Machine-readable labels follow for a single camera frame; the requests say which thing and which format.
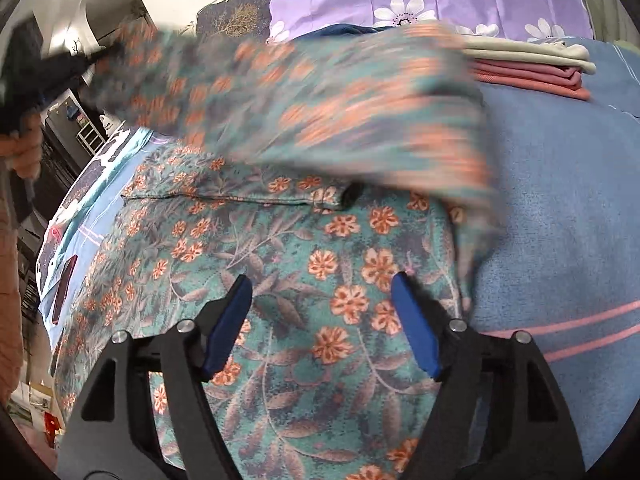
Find teal floral garment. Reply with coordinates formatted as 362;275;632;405
50;22;506;480

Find person's left hand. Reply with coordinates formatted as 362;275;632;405
0;110;46;181

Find folded beige cloth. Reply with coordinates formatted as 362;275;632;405
460;35;598;76

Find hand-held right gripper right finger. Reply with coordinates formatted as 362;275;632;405
392;271;586;480

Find white rack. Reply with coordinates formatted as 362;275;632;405
77;122;107;155

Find blue blanket with pink stripes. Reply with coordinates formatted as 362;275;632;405
295;35;640;471

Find navy tree print pillow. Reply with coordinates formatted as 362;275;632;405
195;0;273;36

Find dark blue cloth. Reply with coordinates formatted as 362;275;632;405
300;22;401;41

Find light blue navy printed sheet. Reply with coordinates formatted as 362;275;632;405
37;125;173;331

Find dark red flat case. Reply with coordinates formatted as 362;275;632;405
51;254;79;324

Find folded pink cloth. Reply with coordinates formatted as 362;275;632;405
472;60;592;103

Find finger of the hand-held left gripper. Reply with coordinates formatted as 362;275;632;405
75;42;126;68

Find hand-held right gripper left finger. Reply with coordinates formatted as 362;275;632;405
56;274;253;480

